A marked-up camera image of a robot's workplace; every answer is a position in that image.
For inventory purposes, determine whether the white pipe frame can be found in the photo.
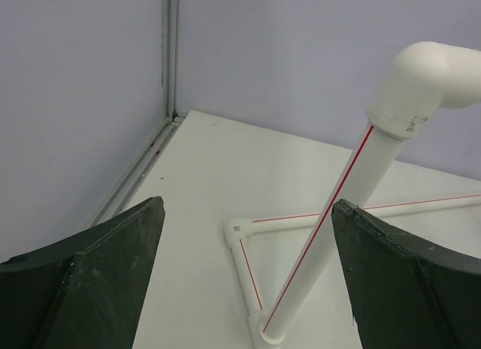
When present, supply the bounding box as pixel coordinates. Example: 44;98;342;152
223;41;480;348

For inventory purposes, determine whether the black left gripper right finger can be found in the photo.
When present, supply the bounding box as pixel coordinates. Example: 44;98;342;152
331;199;480;348

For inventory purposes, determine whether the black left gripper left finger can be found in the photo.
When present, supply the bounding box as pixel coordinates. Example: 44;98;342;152
1;196;165;348

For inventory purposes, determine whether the aluminium corner post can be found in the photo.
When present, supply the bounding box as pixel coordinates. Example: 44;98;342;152
83;0;183;229

